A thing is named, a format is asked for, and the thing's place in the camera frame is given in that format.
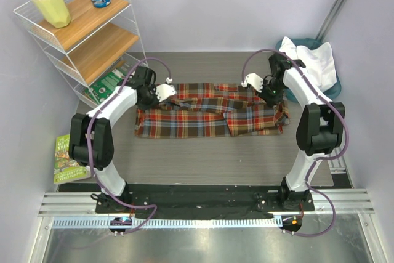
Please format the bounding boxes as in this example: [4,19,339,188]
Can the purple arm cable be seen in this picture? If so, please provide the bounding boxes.
[241,49,351,238]
[87,57,174,236]

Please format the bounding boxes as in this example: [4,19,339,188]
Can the white wire wooden shelf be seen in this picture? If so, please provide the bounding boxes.
[14,0,145,107]

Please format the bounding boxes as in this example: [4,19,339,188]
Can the yellow faceted cup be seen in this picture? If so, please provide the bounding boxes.
[32,0,71,28]

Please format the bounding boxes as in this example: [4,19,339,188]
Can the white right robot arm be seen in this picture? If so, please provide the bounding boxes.
[259,51,345,211]

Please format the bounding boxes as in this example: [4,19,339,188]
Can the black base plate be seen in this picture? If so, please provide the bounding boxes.
[58,182,315,219]

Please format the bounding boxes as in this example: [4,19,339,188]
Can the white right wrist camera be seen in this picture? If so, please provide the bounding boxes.
[241,73,264,93]

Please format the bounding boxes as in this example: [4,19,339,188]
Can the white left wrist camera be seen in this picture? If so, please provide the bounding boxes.
[155,77,177,103]

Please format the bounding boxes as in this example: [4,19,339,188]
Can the green treehouse book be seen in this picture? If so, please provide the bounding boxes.
[54,134,90,185]

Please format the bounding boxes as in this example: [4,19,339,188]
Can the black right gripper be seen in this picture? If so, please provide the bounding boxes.
[255,79,286,107]

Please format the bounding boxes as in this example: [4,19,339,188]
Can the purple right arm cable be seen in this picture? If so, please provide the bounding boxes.
[241,49,351,238]

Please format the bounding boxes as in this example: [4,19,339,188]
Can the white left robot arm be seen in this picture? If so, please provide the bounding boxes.
[69,66,159,213]

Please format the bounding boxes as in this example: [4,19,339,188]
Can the red brown plaid shirt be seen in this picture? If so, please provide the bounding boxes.
[135,83,290,139]

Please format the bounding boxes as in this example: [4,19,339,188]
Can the white shirts in basket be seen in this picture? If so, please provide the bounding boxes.
[278,36,337,90]

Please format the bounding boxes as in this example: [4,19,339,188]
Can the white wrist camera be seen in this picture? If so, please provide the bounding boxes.
[155,77,177,103]
[241,73,264,93]

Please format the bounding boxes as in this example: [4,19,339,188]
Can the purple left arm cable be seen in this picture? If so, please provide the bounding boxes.
[87,57,174,236]

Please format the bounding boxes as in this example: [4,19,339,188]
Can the teal plastic basket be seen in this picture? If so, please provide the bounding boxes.
[275,38,342,103]

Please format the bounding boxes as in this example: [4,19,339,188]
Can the aluminium rail frame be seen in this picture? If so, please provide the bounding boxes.
[30,150,393,262]

